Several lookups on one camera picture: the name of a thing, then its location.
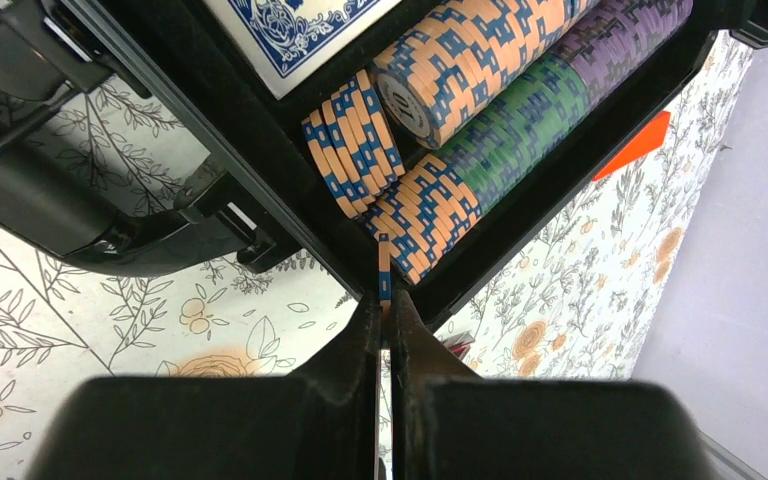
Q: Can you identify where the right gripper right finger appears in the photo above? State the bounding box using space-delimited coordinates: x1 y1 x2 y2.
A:
389 290 714 479

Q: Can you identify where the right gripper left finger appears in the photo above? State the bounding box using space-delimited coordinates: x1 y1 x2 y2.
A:
28 294 382 479

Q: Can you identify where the poker chip with die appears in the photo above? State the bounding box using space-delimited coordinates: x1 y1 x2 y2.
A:
377 233 392 319

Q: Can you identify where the black poker chip case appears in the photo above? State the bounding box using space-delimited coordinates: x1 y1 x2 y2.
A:
0 1 768 330

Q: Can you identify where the blue playing card deck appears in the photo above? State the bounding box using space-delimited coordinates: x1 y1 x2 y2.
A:
205 0 399 100

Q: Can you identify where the red black triangle card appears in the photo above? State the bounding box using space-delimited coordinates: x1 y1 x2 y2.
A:
442 331 475 360

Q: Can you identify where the floral table mat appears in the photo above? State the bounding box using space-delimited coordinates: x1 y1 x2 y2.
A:
0 34 753 479

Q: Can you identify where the red block beside case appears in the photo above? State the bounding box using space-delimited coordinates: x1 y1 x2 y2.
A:
592 110 671 182

